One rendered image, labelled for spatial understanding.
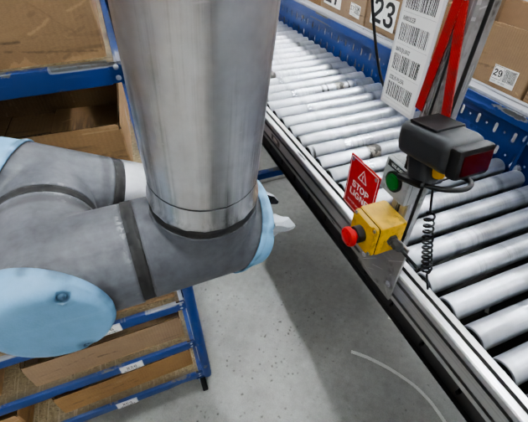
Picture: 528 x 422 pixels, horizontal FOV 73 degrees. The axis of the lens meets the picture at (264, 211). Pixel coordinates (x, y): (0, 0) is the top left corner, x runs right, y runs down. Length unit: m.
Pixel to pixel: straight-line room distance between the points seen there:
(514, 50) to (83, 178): 1.15
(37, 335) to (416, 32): 0.59
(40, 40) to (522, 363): 0.88
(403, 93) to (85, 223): 0.51
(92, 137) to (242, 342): 1.06
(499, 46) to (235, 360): 1.34
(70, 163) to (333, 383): 1.23
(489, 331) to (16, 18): 0.87
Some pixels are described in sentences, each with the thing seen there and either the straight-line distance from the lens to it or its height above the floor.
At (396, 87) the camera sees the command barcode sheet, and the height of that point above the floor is 1.08.
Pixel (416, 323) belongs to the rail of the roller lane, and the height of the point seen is 0.68.
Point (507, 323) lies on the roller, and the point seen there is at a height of 0.75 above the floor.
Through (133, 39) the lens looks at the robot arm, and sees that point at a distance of 0.19.
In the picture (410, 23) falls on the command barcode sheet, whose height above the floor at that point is 1.18.
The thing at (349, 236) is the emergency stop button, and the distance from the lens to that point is 0.68.
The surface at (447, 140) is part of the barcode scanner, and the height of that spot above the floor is 1.09.
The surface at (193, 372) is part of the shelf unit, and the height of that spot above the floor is 0.14.
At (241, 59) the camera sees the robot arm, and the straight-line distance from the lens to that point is 0.19.
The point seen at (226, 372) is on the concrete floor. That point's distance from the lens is 1.46.
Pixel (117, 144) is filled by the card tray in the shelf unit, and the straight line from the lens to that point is 0.67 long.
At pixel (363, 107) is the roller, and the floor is 0.74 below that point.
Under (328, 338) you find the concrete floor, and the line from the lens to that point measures 1.53.
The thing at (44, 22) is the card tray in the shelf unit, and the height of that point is 1.19.
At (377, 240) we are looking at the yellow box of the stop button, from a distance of 0.69.
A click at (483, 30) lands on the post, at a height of 1.19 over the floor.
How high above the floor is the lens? 1.33
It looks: 42 degrees down
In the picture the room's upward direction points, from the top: straight up
